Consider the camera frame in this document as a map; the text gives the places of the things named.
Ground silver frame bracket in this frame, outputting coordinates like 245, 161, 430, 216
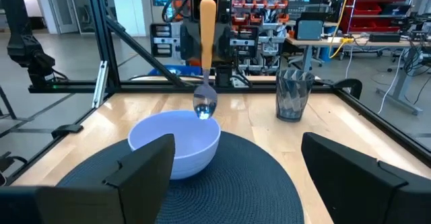
92, 61, 109, 109

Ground red bin shelf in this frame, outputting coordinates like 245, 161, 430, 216
339, 0, 414, 34

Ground dark translucent faceted tumbler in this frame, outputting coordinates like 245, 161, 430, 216
275, 69, 316, 123

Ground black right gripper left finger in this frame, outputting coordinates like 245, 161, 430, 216
0, 133, 176, 224

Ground orange-handled metal spoon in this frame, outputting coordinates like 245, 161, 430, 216
192, 0, 218, 120

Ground wooden office desk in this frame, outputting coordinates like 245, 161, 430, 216
285, 35, 431, 116

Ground lavender plastic bowl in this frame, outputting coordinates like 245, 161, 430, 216
127, 110, 222, 180

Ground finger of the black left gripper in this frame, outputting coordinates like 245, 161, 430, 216
180, 24, 202, 66
216, 24, 233, 67

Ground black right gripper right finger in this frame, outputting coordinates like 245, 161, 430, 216
301, 132, 431, 224

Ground black corner clamp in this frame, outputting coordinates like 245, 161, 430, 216
331, 78, 364, 100

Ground blue plastic bin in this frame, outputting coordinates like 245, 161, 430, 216
147, 65, 203, 77

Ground black box on desk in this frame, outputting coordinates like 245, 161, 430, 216
369, 32, 401, 44

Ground grey box device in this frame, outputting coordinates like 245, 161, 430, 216
296, 19, 325, 41

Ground black table edge clamp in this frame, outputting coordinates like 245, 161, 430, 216
51, 123, 84, 140

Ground white cable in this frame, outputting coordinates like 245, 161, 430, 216
376, 47, 407, 114

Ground dark round woven placemat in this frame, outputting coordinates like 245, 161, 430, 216
55, 131, 306, 224

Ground black aluminium table frame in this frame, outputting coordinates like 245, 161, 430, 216
0, 0, 431, 188

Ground parts cabinet with bins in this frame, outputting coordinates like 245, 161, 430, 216
231, 0, 291, 75

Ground yellow cable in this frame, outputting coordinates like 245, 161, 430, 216
328, 0, 355, 59

